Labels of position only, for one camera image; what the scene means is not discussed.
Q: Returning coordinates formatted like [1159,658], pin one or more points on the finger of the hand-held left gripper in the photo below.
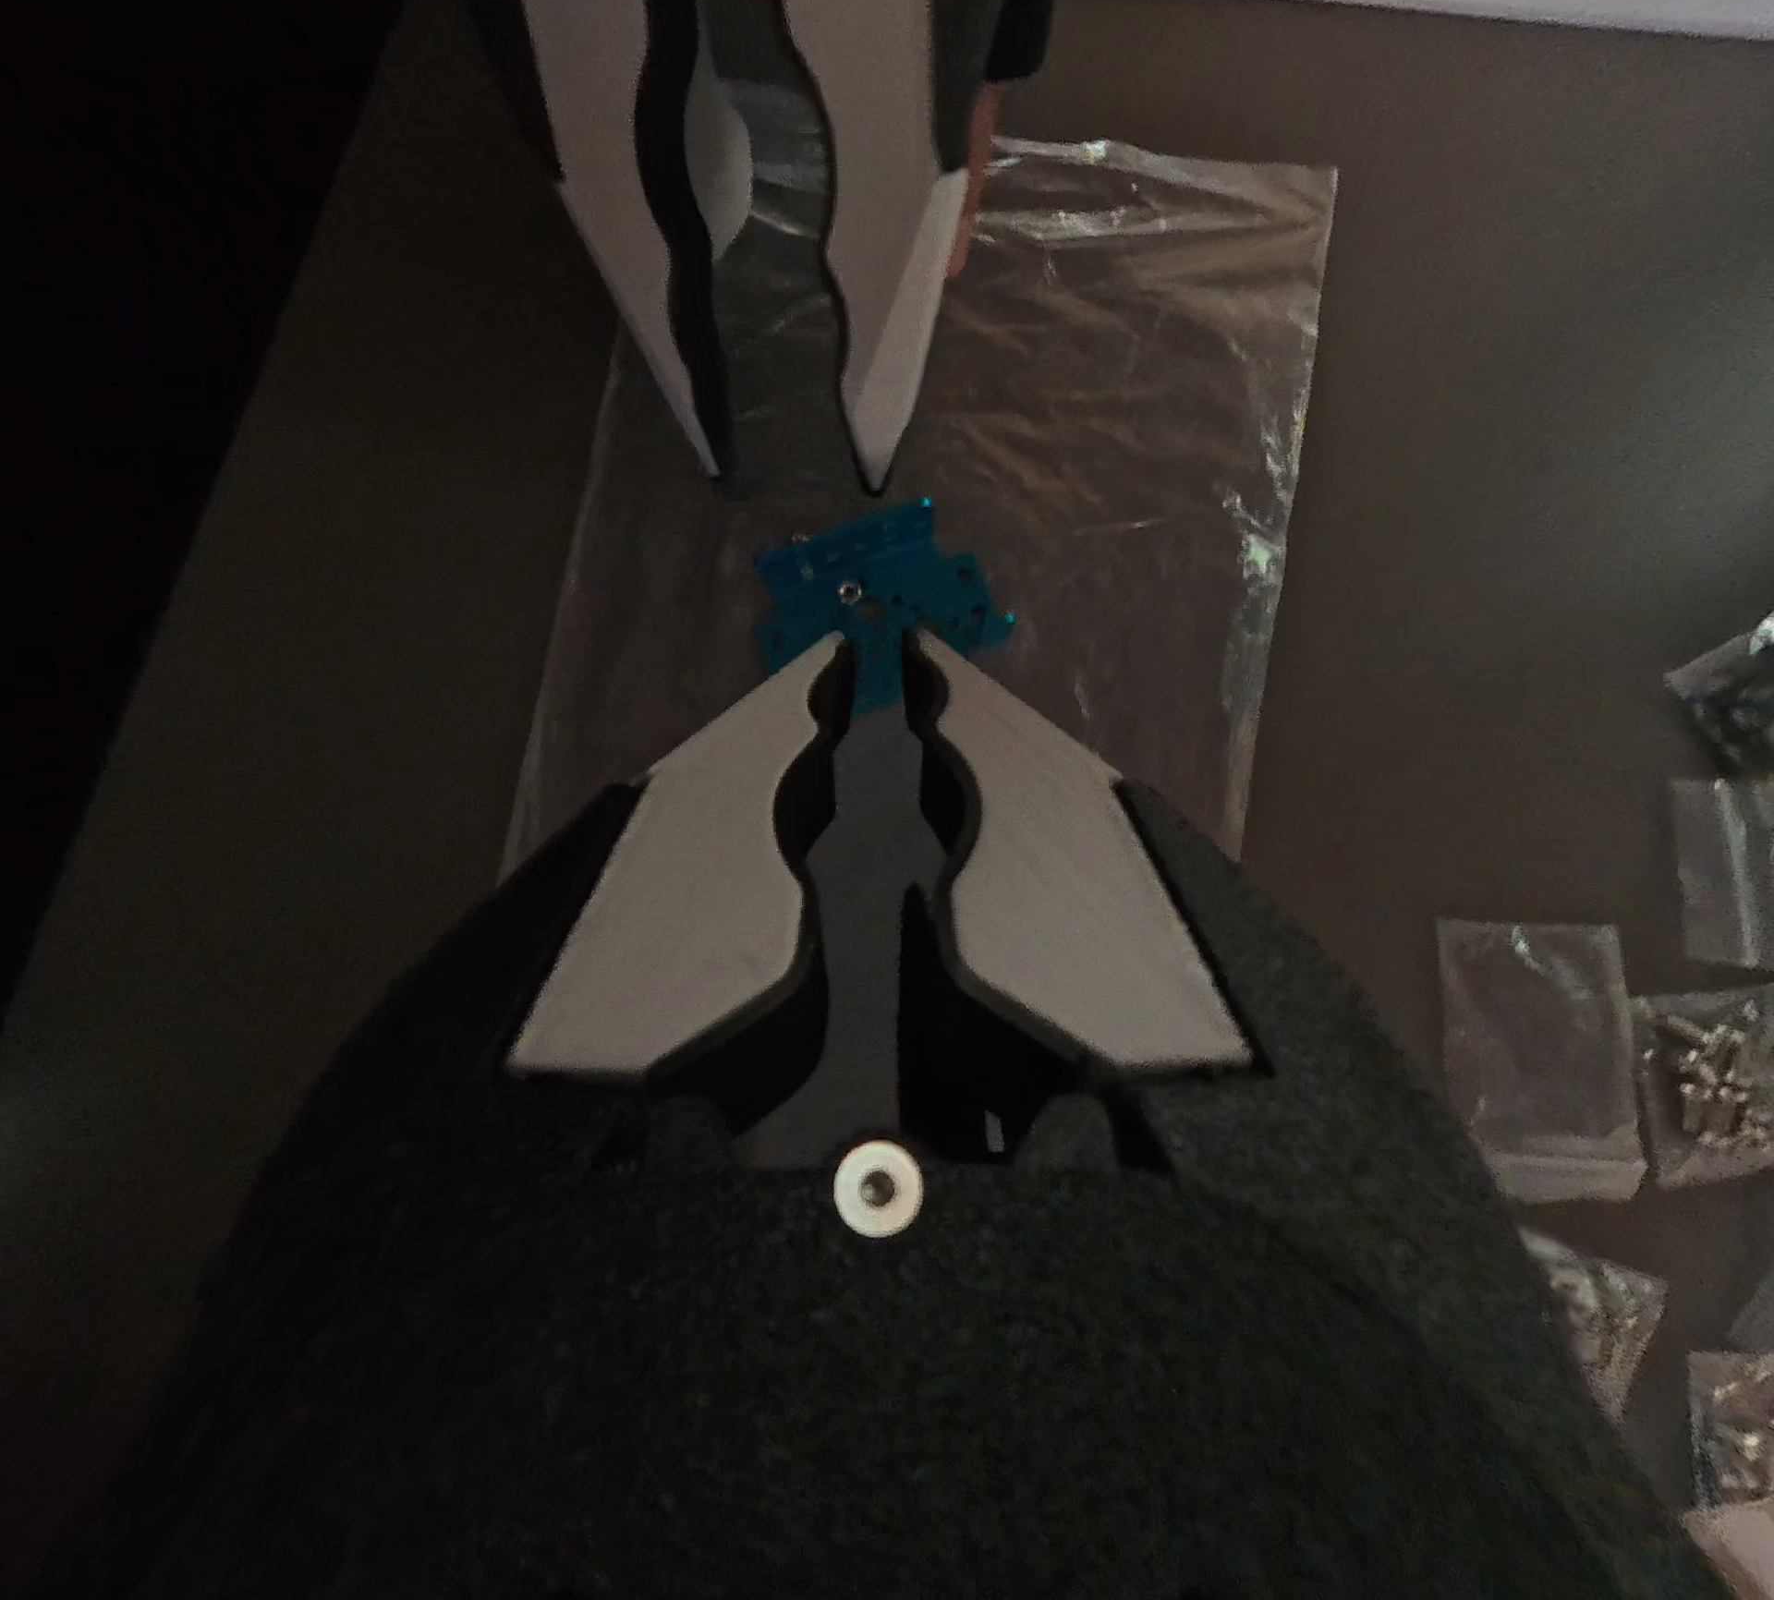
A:
[887,104]
[595,104]

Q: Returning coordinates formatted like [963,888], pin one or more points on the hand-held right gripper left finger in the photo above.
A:
[665,921]

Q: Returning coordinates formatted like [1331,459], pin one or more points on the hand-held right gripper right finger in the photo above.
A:
[1094,921]

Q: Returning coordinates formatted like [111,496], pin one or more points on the large clear plastic bag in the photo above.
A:
[1137,381]

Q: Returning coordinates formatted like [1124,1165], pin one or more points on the blue metal bracket large holes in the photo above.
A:
[928,583]

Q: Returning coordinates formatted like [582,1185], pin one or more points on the dark grey desk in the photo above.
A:
[1454,311]

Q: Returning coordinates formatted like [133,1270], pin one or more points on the person's left hand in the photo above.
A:
[979,200]

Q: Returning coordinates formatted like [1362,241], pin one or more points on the pile of small screw bags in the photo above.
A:
[1538,1046]

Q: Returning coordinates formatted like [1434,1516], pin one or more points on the person's black sweater torso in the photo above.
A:
[139,243]

